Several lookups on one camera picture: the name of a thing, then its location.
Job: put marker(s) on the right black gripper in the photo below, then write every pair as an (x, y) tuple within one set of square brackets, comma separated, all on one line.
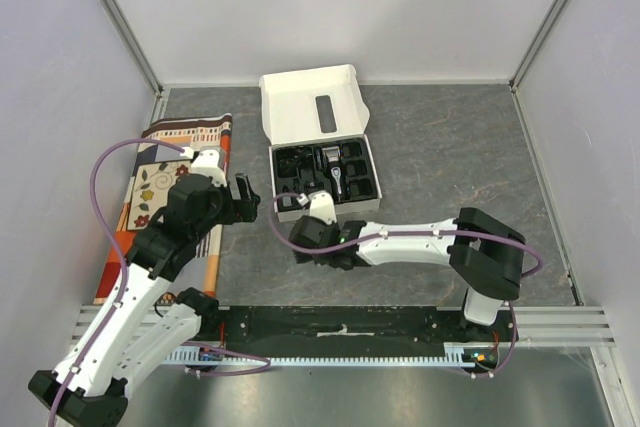
[(304, 239)]

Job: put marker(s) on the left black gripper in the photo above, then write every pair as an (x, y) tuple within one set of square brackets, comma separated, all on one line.
[(238, 210)]

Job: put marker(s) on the black silver hair clipper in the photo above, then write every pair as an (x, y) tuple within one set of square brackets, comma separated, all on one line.
[(333, 158)]

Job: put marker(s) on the white clipper kit box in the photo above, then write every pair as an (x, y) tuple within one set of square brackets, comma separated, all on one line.
[(306, 110)]

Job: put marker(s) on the black comb guard attachment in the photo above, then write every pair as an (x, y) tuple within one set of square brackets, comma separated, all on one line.
[(303, 258)]

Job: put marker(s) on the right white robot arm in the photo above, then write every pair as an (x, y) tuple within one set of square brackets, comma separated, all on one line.
[(486, 253)]

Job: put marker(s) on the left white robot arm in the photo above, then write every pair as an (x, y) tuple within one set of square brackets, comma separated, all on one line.
[(94, 383)]

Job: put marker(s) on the comb guard in box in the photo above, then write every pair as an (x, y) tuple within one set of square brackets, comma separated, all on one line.
[(361, 189), (351, 150), (357, 169)]

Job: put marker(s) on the colourful patchwork cloth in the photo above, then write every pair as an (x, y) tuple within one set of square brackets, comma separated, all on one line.
[(155, 171)]

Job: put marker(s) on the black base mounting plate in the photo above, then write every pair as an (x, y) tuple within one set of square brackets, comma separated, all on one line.
[(346, 330)]

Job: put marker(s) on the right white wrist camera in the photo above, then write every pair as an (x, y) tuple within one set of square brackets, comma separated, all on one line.
[(319, 205)]

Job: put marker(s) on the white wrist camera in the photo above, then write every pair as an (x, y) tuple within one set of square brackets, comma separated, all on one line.
[(319, 205), (208, 162)]

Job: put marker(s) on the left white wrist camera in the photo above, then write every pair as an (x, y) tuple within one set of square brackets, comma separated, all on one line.
[(208, 162)]

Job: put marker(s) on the grey slotted cable duct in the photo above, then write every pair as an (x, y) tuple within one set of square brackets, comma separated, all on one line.
[(445, 357)]

